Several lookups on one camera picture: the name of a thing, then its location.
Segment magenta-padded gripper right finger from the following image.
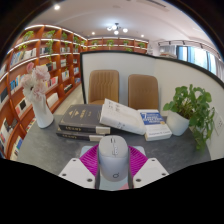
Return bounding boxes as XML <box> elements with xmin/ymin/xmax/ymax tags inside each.
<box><xmin>128</xmin><ymin>145</ymin><xmax>170</xmax><ymax>190</ymax></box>

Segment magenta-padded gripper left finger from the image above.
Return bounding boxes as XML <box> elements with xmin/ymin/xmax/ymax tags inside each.
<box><xmin>58</xmin><ymin>144</ymin><xmax>101</xmax><ymax>190</ymax></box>

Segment grey computer mouse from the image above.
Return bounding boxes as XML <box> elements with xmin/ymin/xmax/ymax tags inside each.
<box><xmin>97</xmin><ymin>134</ymin><xmax>130</xmax><ymax>183</ymax></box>

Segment dark hardcover book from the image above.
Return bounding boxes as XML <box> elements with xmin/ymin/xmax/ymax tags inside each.
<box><xmin>58</xmin><ymin>104</ymin><xmax>112</xmax><ymax>135</ymax></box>
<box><xmin>55</xmin><ymin>127</ymin><xmax>106</xmax><ymax>142</ymax></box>

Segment blue and white book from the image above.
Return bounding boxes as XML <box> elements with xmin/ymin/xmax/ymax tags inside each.
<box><xmin>137</xmin><ymin>109</ymin><xmax>173</xmax><ymax>142</ymax></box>

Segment green plant in white pot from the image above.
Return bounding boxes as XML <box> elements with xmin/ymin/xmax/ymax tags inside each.
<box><xmin>162</xmin><ymin>83</ymin><xmax>216</xmax><ymax>151</ymax></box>

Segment thick white book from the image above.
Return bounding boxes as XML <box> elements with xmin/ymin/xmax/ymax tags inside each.
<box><xmin>99</xmin><ymin>98</ymin><xmax>148</xmax><ymax>136</ymax></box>

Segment white vase with pink flowers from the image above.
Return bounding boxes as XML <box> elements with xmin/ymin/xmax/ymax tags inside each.
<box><xmin>20</xmin><ymin>62</ymin><xmax>55</xmax><ymax>129</ymax></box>

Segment tan upholstered chair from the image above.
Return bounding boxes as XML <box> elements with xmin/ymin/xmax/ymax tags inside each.
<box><xmin>127</xmin><ymin>73</ymin><xmax>160</xmax><ymax>112</ymax></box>
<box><xmin>87</xmin><ymin>69</ymin><xmax>120</xmax><ymax>106</ymax></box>

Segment orange wooden shelf unit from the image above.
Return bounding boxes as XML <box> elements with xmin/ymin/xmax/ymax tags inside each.
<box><xmin>0</xmin><ymin>23</ymin><xmax>149</xmax><ymax>161</ymax></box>

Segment window with curtains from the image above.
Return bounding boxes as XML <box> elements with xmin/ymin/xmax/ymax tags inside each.
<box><xmin>175</xmin><ymin>44</ymin><xmax>224</xmax><ymax>83</ymax></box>

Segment ceiling light fixture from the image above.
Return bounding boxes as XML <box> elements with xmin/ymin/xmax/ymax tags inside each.
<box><xmin>106</xmin><ymin>22</ymin><xmax>129</xmax><ymax>36</ymax></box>

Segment white wall socket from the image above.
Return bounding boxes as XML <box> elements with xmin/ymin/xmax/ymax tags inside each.
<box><xmin>213</xmin><ymin>111</ymin><xmax>224</xmax><ymax>136</ymax></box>

